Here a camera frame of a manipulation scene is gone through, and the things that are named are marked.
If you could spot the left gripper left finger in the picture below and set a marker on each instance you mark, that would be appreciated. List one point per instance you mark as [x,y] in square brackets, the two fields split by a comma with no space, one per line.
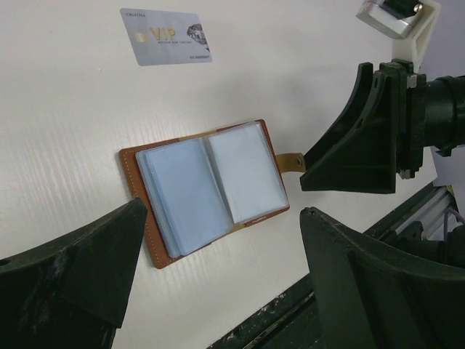
[73,291]

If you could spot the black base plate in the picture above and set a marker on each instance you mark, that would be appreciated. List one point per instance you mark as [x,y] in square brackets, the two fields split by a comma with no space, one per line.
[291,320]

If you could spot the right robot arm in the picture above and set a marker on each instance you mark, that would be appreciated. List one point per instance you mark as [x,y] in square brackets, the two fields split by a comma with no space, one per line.
[444,104]

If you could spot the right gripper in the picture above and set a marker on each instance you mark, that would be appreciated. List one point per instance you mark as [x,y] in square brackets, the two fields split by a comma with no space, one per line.
[357,153]

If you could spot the aluminium rail frame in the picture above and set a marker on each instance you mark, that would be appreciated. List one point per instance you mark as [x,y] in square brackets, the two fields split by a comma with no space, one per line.
[430,206]

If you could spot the brown leather card holder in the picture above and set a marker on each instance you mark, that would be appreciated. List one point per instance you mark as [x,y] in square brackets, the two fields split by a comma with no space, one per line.
[203,187]

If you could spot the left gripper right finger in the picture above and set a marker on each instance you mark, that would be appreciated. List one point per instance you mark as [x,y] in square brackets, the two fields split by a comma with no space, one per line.
[372,295]

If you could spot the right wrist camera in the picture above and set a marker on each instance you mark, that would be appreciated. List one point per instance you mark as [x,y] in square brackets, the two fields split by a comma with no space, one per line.
[409,24]

